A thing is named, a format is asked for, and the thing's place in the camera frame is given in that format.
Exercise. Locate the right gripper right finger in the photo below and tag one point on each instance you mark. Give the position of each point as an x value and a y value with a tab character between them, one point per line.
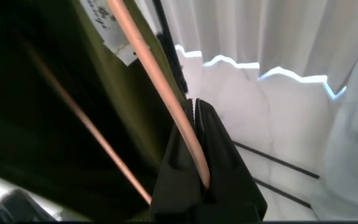
235	193

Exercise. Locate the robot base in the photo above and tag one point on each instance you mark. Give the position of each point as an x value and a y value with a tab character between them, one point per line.
20	208

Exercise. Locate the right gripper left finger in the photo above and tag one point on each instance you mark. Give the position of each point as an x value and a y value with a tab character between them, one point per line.
172	199

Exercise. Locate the green garment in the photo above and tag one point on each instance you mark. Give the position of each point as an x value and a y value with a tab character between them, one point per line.
42	109

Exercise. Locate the pink clothes hanger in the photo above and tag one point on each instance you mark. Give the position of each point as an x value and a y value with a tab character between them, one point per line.
154	68

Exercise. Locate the white curtain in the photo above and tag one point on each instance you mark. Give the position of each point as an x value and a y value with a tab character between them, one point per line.
259	31

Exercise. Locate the black clothes rack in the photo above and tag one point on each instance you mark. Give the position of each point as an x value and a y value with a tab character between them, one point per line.
174	62

